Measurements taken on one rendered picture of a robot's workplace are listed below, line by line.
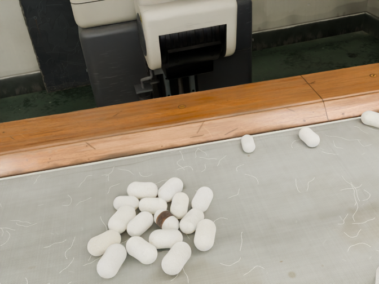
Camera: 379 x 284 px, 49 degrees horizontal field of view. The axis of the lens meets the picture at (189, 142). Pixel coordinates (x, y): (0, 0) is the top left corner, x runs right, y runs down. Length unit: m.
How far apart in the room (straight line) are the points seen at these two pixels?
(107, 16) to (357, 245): 0.97
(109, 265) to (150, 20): 0.64
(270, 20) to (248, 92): 2.07
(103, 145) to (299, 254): 0.30
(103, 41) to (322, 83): 0.75
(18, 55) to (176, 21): 1.67
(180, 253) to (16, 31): 2.17
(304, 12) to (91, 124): 2.31
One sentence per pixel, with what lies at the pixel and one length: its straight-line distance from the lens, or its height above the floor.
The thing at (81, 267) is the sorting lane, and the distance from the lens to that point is 0.47.
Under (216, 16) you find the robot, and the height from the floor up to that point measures 0.77.
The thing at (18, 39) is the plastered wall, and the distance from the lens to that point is 2.51.
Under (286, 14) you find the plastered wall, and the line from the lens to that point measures 2.77.
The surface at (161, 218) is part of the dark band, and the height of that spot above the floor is 0.76.
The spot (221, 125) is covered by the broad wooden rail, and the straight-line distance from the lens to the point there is 0.60.
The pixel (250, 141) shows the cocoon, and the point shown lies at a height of 0.76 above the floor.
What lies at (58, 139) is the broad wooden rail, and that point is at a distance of 0.62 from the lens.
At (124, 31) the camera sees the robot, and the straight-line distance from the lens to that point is 1.27.
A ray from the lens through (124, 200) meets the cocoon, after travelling 0.50.
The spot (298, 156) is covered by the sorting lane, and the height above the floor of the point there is 0.74.
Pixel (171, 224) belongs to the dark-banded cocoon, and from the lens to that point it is 0.46.
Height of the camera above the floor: 1.09
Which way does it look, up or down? 35 degrees down
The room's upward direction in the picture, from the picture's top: 6 degrees counter-clockwise
